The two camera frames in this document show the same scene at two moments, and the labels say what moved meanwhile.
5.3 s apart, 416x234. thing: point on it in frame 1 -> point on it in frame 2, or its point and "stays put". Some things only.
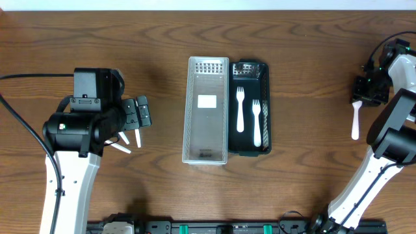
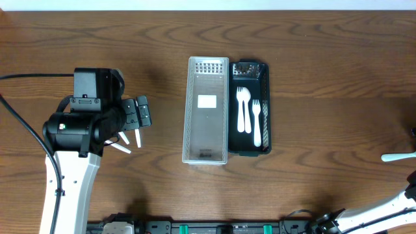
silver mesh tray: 205,112 stays put
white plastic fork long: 240,96 stays put
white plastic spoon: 355,134 -> 246,96
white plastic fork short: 256,109 stays put
